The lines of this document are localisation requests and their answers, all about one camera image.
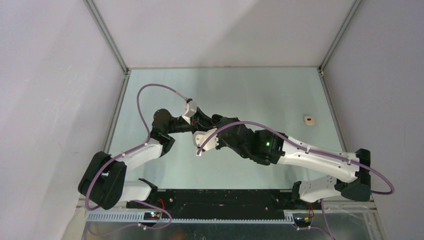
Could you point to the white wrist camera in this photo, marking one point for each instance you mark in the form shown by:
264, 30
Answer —
200, 137
189, 110

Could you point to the grey cable duct strip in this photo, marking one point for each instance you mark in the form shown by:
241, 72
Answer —
141, 217

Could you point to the beige earbud charging case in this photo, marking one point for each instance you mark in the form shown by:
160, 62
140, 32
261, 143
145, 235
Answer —
309, 120

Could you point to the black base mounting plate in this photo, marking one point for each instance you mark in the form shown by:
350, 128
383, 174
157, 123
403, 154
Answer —
245, 204

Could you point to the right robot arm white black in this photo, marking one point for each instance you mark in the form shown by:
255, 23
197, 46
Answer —
266, 146

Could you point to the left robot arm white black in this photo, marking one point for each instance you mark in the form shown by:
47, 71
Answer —
104, 181

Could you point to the aluminium frame corner post left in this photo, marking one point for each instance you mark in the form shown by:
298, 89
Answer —
106, 34

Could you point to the aluminium frame corner post right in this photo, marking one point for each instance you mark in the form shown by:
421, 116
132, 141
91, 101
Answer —
340, 34

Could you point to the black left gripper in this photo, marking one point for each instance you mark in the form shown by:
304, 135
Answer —
199, 121

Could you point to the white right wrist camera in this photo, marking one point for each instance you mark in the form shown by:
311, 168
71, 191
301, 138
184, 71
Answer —
200, 137

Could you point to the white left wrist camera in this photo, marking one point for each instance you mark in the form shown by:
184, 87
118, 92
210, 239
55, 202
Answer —
189, 110

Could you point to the aluminium frame corner post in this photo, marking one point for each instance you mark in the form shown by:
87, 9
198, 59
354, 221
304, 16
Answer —
106, 34
340, 34

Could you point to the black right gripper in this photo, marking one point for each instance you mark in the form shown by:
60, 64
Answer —
234, 119

